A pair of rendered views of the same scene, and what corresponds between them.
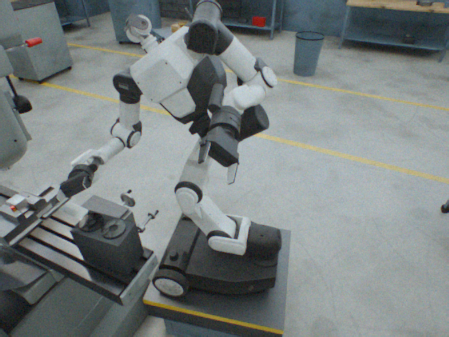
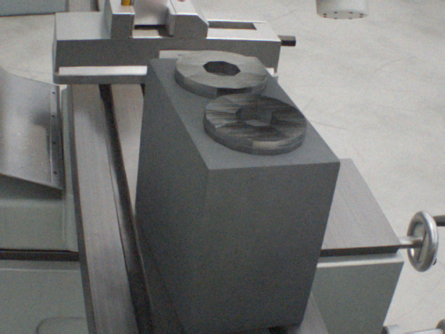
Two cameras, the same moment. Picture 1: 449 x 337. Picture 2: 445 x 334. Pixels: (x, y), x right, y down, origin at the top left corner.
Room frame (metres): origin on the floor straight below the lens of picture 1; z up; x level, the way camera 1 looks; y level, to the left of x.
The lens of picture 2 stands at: (0.31, -0.06, 1.46)
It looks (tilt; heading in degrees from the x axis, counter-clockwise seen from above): 30 degrees down; 50
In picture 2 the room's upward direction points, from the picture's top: 8 degrees clockwise
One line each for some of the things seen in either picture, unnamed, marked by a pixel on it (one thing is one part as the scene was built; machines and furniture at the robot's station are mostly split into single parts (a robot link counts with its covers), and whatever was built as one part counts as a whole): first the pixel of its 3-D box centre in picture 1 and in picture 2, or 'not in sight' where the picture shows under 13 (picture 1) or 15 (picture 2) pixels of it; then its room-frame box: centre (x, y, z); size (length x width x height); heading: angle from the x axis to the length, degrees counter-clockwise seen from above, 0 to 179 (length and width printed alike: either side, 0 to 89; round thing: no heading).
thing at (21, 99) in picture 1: (19, 102); not in sight; (1.11, 0.82, 1.46); 0.07 x 0.07 x 0.06
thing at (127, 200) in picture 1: (123, 203); (406, 242); (1.37, 0.65, 0.63); 0.16 x 0.12 x 0.12; 155
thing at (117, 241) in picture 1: (108, 241); (224, 183); (0.76, 0.47, 1.03); 0.22 x 0.12 x 0.20; 71
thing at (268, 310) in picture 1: (224, 279); not in sight; (1.10, 0.00, 0.20); 0.78 x 0.68 x 0.40; 77
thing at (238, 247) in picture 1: (230, 233); not in sight; (1.09, -0.03, 0.68); 0.21 x 0.20 x 0.13; 77
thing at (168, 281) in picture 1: (170, 283); not in sight; (0.89, 0.30, 0.50); 0.20 x 0.05 x 0.20; 77
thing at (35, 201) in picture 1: (31, 199); (182, 11); (1.01, 0.91, 1.02); 0.12 x 0.06 x 0.04; 66
